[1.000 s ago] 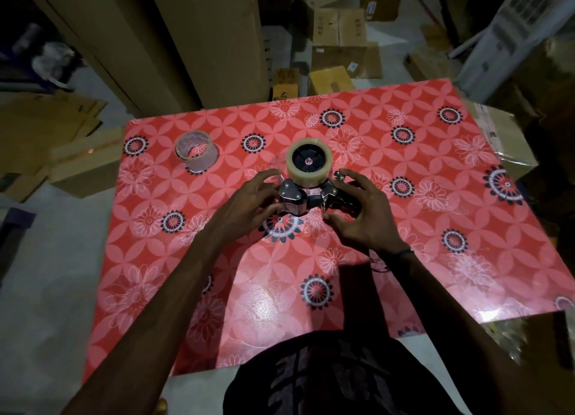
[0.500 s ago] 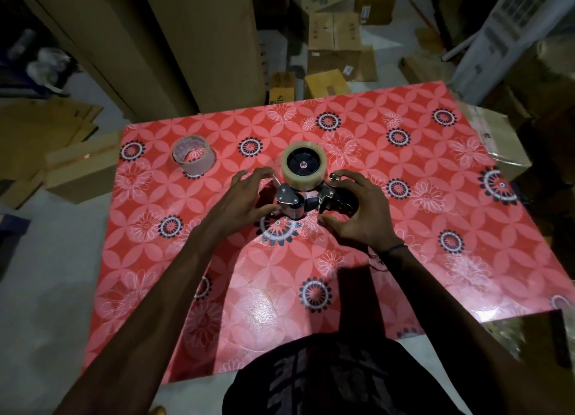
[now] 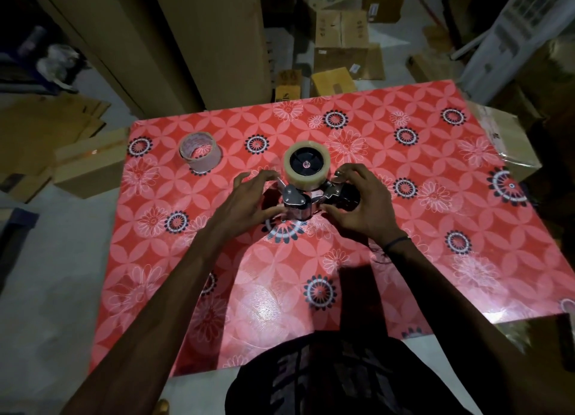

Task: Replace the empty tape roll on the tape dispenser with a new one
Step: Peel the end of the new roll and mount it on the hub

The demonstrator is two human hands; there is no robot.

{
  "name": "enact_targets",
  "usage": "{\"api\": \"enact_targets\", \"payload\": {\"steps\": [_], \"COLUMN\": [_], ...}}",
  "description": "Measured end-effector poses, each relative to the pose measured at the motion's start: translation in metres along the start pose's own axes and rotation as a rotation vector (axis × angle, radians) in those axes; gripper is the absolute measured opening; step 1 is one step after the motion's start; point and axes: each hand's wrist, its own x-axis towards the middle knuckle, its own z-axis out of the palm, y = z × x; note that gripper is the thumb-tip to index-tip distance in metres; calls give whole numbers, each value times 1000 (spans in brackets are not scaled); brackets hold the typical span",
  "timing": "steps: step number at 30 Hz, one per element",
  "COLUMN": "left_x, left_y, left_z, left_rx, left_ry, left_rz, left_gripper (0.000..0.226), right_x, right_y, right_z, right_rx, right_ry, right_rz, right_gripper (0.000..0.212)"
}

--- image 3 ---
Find person's right forearm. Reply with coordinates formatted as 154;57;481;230
386;237;575;415

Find dark patterned shirt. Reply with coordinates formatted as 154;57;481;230
224;331;473;415

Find clear plastic wrapped bundle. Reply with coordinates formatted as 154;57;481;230
494;313;575;375

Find white air cooler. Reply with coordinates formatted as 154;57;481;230
458;0;575;106

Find black metal tape dispenser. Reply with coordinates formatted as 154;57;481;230
274;147;362;224

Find large dark printed carton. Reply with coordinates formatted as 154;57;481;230
440;0;526;51

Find person's left hand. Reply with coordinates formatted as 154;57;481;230
207;169;288;247

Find white crumpled plastic bag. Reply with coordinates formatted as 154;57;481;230
35;43;81;92

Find pile of cardboard boxes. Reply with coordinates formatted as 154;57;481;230
258;0;464;103

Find person's right hand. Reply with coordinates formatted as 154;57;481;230
319;163;410;249

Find dark blue metal beam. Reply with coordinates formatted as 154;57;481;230
0;208;40;290

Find clear tape roll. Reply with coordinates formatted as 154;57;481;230
283;141;332;190

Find flattened cardboard sheets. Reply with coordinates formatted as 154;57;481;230
0;93;112;203

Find brown cardboard box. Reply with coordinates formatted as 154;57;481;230
53;127;131;200

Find taped plastic-wrapped cardboard box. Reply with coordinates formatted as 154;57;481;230
465;100;543;182

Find person's left forearm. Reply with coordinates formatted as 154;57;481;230
60;232;234;415

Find black wristband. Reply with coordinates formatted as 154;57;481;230
370;233;410;265

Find red floral table cover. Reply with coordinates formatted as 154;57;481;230
87;79;575;377

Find tall brown cardboard carton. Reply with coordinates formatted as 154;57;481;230
20;0;205;120
148;0;274;112

